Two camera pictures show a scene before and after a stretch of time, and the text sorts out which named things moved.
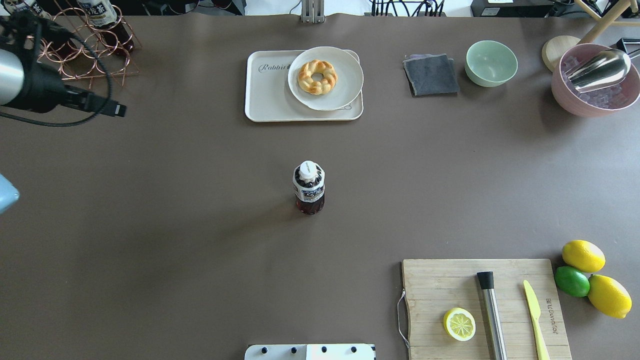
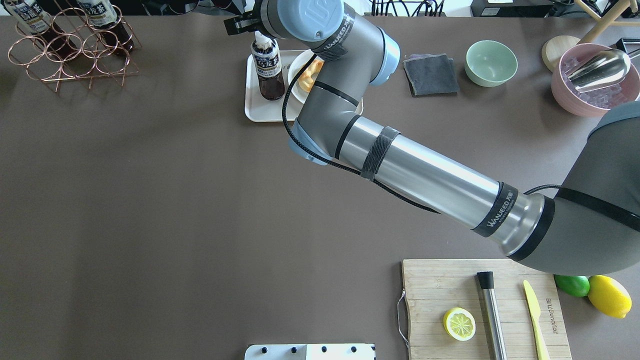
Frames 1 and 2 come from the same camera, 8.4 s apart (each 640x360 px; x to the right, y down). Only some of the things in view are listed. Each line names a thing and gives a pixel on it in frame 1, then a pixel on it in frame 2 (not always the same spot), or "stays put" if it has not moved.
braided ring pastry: [317, 88] stays put
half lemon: [460, 324] stays put
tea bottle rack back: [102, 14] stays put
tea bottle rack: [308, 180] -> [268, 64]
